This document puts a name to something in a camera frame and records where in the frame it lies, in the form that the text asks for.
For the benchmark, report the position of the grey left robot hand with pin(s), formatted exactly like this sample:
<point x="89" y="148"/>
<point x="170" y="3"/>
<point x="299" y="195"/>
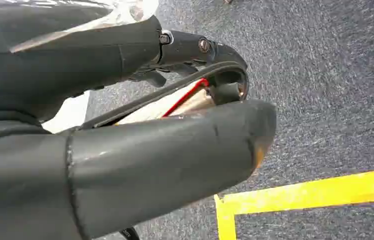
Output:
<point x="147" y="165"/>

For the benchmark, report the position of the short yellow floor tape strip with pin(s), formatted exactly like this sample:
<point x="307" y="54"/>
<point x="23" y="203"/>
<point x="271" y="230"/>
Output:
<point x="225" y="222"/>

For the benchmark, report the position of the long yellow floor tape strip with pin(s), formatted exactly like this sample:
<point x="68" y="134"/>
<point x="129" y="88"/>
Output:
<point x="322" y="192"/>

